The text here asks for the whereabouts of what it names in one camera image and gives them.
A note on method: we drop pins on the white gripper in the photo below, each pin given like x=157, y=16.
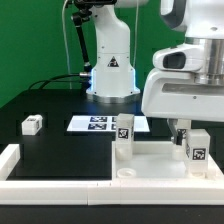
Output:
x=187, y=82

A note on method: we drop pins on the white square tabletop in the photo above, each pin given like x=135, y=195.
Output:
x=155, y=160

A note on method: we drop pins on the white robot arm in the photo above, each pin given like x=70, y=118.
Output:
x=113, y=77

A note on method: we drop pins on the white marker sheet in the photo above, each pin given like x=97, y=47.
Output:
x=81, y=123

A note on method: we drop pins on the white U-shaped fence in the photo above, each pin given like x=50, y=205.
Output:
x=114, y=191

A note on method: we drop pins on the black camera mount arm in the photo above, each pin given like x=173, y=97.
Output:
x=81, y=16

